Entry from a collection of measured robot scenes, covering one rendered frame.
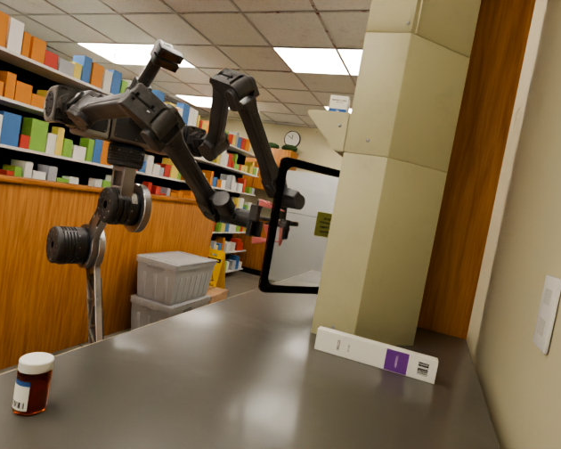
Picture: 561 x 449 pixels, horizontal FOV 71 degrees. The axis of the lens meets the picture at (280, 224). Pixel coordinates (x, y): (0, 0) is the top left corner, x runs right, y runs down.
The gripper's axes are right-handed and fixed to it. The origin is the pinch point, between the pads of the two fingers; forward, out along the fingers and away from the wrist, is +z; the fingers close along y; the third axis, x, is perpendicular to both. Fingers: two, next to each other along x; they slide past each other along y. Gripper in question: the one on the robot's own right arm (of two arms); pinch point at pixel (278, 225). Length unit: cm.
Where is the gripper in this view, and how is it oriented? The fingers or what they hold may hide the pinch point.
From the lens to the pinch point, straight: 124.0
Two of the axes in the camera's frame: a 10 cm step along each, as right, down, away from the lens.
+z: 9.2, 2.0, -3.5
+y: 2.0, -9.8, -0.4
